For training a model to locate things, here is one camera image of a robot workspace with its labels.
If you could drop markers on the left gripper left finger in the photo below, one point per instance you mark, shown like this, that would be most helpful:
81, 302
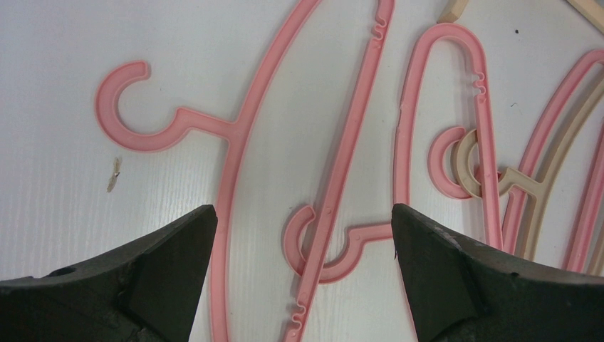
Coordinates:
145, 290

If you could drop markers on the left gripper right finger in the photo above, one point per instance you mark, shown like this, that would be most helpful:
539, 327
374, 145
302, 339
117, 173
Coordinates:
459, 289

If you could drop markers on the right pink hanger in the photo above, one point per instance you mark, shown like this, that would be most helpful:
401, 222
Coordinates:
448, 159

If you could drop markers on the pink hanger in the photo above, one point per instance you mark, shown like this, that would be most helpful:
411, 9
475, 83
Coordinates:
236, 133
406, 141
448, 159

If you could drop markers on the left pink hanger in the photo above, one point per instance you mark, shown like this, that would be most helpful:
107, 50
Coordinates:
236, 133

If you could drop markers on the middle pink hanger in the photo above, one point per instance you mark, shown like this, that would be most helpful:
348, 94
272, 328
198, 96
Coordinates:
406, 141

